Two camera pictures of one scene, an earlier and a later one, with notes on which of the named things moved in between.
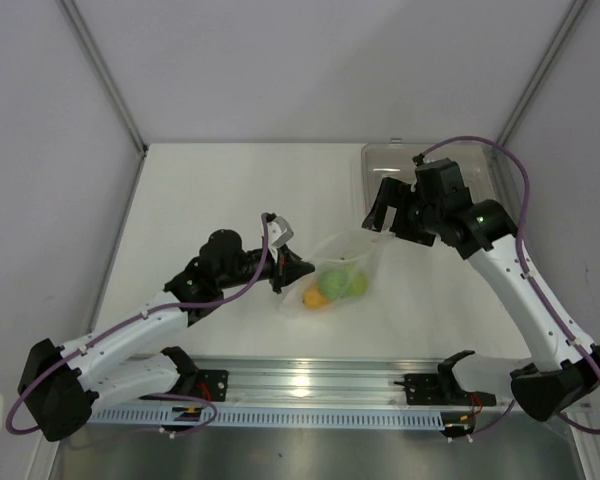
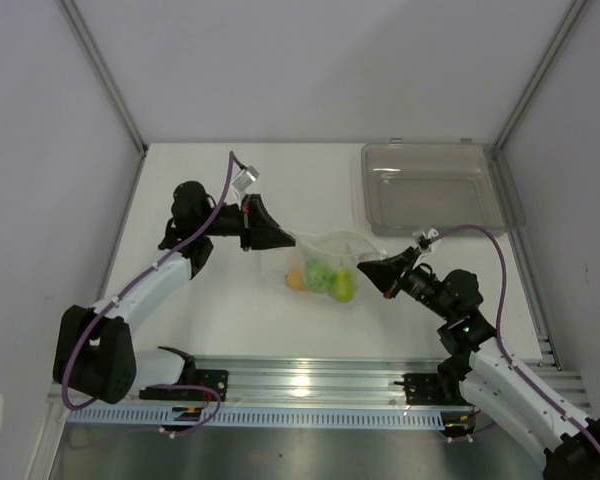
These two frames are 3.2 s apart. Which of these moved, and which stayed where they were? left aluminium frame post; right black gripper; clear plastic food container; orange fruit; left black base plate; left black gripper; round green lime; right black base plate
Moved: orange fruit; round green lime; left black gripper; right black gripper
Stayed: left black base plate; left aluminium frame post; right black base plate; clear plastic food container
